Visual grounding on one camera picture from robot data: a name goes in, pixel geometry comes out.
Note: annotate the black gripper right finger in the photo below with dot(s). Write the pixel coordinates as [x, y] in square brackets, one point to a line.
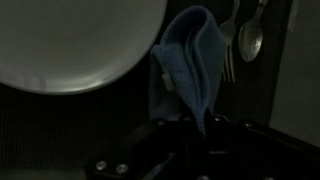
[266, 146]

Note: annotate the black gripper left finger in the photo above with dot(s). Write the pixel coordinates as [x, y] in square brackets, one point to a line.
[140, 143]

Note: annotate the blue towel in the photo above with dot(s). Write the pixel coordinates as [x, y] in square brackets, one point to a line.
[196, 56]

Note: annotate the dark woven placemat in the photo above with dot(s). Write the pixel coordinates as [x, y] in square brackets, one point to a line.
[83, 133]

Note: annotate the silver spoon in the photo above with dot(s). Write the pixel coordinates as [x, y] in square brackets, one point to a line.
[250, 40]

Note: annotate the white round plate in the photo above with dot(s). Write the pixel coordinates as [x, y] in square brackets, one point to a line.
[73, 43]

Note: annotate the silver fork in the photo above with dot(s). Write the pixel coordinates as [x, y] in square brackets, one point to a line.
[228, 31]

